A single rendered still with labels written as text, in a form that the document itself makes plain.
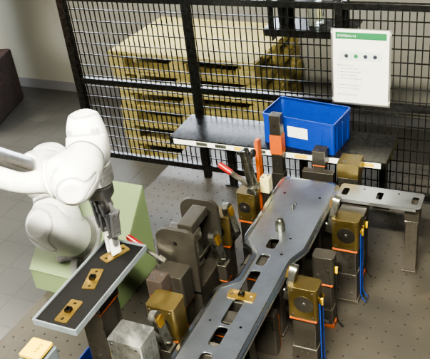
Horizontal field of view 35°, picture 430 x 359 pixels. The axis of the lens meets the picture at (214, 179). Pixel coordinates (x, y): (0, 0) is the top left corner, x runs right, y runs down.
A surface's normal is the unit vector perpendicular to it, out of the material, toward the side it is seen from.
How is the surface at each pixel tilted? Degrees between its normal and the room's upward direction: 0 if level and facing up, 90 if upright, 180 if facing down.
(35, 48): 90
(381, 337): 0
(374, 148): 0
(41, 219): 50
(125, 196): 44
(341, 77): 90
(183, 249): 90
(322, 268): 90
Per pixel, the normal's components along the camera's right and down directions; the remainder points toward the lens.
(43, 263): -0.37, -0.25
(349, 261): -0.41, 0.52
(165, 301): -0.11, -0.85
